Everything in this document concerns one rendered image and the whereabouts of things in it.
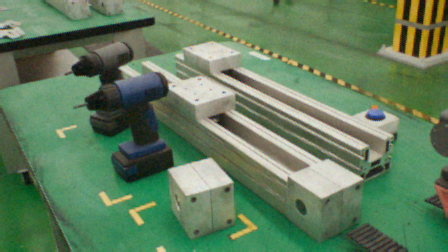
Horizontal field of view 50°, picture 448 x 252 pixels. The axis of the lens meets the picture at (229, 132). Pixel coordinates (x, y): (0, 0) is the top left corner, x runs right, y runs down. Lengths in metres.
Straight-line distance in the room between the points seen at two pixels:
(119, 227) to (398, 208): 0.53
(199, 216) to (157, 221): 0.11
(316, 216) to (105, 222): 0.40
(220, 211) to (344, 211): 0.22
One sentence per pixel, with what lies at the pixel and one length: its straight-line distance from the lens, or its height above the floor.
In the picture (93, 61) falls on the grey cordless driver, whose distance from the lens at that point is 1.21.
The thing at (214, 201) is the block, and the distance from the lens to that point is 0.87.
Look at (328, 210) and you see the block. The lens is 0.85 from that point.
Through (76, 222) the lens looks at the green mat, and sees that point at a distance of 0.99.
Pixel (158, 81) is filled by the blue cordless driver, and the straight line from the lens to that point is 1.03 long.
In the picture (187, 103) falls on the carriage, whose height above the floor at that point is 0.90.
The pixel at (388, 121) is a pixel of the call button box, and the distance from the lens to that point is 1.19.
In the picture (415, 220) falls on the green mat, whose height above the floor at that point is 0.78.
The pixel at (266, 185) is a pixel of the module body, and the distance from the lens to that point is 0.95.
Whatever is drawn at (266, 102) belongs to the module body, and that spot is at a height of 0.86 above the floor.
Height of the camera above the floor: 1.34
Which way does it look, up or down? 27 degrees down
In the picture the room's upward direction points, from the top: 3 degrees counter-clockwise
